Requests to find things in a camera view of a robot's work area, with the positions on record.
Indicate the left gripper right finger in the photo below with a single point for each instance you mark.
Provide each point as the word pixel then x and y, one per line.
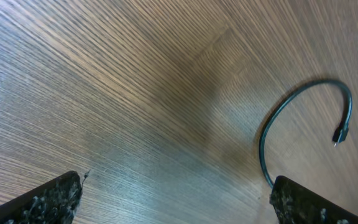
pixel 294 203

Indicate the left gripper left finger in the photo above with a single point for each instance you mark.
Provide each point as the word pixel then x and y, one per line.
pixel 55 201

